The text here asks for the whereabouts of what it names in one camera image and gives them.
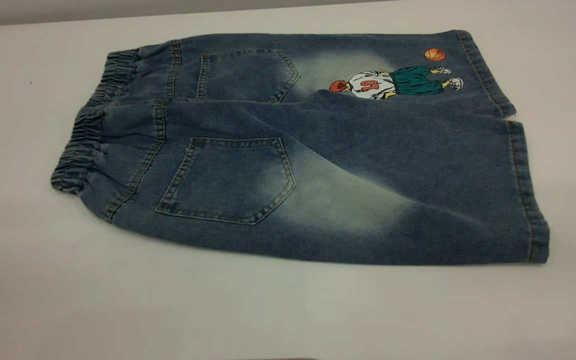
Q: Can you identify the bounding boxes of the blue denim shorts with print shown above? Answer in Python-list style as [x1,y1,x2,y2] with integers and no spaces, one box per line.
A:
[50,29,550,265]

